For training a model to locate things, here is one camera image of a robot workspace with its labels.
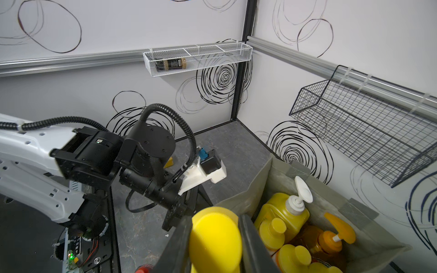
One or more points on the orange pump soap bottle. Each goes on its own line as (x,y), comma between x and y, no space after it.
(325,245)

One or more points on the red soap bottle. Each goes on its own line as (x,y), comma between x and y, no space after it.
(147,268)

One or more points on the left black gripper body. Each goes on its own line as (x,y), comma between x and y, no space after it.
(142,158)

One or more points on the black wire basket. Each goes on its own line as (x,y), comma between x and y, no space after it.
(390,141)

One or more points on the dark item in shelf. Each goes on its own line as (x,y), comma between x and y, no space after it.
(170,64)

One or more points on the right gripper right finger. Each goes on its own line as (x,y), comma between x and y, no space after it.
(255,258)

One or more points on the green fabric shopping bag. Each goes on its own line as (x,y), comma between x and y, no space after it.
(375,247)

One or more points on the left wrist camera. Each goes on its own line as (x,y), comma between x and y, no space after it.
(207,166)

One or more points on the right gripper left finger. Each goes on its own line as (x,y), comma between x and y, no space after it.
(175,258)

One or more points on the yellow object behind left arm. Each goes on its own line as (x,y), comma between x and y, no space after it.
(169,163)

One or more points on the white wire shelf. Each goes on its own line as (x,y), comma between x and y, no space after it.
(198,57)

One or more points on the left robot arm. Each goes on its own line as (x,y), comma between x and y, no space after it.
(64,166)

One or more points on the yellow cap bottle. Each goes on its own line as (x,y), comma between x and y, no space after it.
(292,259)
(272,234)
(215,244)
(322,268)

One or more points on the yellow pump soap bottle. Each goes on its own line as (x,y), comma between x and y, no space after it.
(289,208)

